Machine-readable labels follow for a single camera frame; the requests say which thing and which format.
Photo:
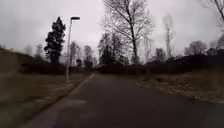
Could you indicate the row of bare trees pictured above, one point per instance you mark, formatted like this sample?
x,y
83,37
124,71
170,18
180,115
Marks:
x,y
196,46
81,55

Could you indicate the dark asphalt path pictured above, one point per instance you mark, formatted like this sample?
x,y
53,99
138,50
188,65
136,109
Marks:
x,y
116,103

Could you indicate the tall bare tree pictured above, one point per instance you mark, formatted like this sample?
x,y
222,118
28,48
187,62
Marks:
x,y
133,30

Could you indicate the grey street lamp pole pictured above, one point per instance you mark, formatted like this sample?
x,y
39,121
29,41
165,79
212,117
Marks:
x,y
68,50

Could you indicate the dark hedge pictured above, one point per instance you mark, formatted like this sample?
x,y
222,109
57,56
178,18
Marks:
x,y
40,66
173,64

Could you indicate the dark conifer tree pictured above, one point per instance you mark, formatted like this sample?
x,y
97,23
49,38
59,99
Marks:
x,y
55,40

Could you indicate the grass verge with dry leaves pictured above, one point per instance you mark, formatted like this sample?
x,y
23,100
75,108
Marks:
x,y
193,83
26,90

